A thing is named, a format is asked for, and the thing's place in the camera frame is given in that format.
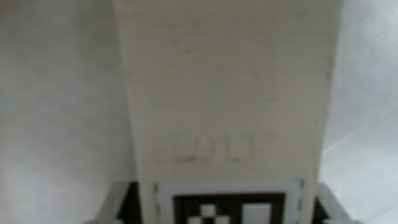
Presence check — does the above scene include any white leg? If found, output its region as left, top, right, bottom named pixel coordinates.
left=113, top=0, right=343, bottom=224

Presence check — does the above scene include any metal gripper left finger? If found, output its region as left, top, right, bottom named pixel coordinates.
left=87, top=181, right=144, bottom=224

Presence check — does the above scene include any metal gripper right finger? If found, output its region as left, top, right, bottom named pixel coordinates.
left=311, top=183, right=362, bottom=224

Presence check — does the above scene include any white desk top tray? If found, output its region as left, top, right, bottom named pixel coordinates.
left=0, top=0, right=398, bottom=224

